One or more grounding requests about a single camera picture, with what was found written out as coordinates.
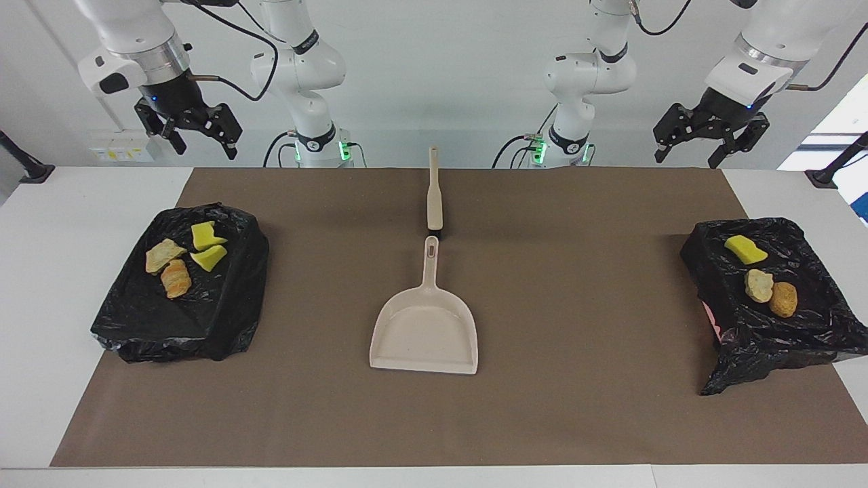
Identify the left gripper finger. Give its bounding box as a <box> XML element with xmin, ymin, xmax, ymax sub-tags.
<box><xmin>653</xmin><ymin>103</ymin><xmax>692</xmax><ymax>165</ymax></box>
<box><xmin>707</xmin><ymin>114</ymin><xmax>770</xmax><ymax>170</ymax></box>

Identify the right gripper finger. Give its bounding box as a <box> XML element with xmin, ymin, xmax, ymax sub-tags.
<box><xmin>200</xmin><ymin>103</ymin><xmax>243</xmax><ymax>161</ymax></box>
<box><xmin>134</xmin><ymin>98</ymin><xmax>189</xmax><ymax>155</ymax></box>

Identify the large yellow sponge piece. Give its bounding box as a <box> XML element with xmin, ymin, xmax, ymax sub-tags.
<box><xmin>191</xmin><ymin>221</ymin><xmax>229</xmax><ymax>251</ymax></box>

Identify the small yellow sponge piece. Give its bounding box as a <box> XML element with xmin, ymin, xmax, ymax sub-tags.
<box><xmin>190</xmin><ymin>245</ymin><xmax>229</xmax><ymax>272</ymax></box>

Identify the pale angular bread chunk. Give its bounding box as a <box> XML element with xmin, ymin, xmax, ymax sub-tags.
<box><xmin>145</xmin><ymin>238</ymin><xmax>189</xmax><ymax>275</ymax></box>

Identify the pale rounded bread chunk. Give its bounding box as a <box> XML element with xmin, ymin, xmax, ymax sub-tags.
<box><xmin>745</xmin><ymin>268</ymin><xmax>775</xmax><ymax>304</ymax></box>

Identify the striped orange croissant piece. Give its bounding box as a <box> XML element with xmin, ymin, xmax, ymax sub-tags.
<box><xmin>160</xmin><ymin>260</ymin><xmax>193</xmax><ymax>300</ymax></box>

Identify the brown bread roll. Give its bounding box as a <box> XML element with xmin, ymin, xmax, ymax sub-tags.
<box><xmin>769</xmin><ymin>281</ymin><xmax>799</xmax><ymax>319</ymax></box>

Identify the beige hand brush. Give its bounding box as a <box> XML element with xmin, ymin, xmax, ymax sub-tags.
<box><xmin>425</xmin><ymin>146</ymin><xmax>445</xmax><ymax>239</ymax></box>

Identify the beige plastic dustpan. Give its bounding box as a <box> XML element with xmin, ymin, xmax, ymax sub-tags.
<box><xmin>369</xmin><ymin>236</ymin><xmax>479</xmax><ymax>375</ymax></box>

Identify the pink plastic bin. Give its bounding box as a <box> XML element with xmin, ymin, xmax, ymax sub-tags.
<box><xmin>704</xmin><ymin>302</ymin><xmax>725</xmax><ymax>343</ymax></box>

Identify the black trash bag over bin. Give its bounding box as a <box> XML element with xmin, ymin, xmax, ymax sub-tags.
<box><xmin>680</xmin><ymin>217</ymin><xmax>868</xmax><ymax>397</ymax></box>
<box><xmin>90</xmin><ymin>202</ymin><xmax>270</xmax><ymax>363</ymax></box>

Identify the black stand base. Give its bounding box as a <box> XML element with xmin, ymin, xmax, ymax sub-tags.
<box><xmin>805</xmin><ymin>132</ymin><xmax>868</xmax><ymax>189</ymax></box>
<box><xmin>0</xmin><ymin>129</ymin><xmax>55</xmax><ymax>184</ymax></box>

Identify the brown table mat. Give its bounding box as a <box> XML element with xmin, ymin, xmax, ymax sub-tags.
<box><xmin>50</xmin><ymin>167</ymin><xmax>868</xmax><ymax>468</ymax></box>

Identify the white wall socket box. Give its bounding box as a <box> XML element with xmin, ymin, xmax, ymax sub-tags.
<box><xmin>90</xmin><ymin>129</ymin><xmax>158</xmax><ymax>163</ymax></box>

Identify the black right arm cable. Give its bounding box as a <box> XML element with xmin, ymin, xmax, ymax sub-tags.
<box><xmin>183</xmin><ymin>0</ymin><xmax>280</xmax><ymax>102</ymax></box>

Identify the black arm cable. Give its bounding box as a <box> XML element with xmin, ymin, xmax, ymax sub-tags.
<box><xmin>183</xmin><ymin>0</ymin><xmax>280</xmax><ymax>102</ymax></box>
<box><xmin>631</xmin><ymin>0</ymin><xmax>868</xmax><ymax>92</ymax></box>

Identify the black base cable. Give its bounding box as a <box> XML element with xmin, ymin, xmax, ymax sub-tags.
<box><xmin>492</xmin><ymin>108</ymin><xmax>558</xmax><ymax>169</ymax></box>
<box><xmin>263</xmin><ymin>131</ymin><xmax>299</xmax><ymax>168</ymax></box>

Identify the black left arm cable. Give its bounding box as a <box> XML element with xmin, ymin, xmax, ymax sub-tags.
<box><xmin>631</xmin><ymin>0</ymin><xmax>868</xmax><ymax>92</ymax></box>

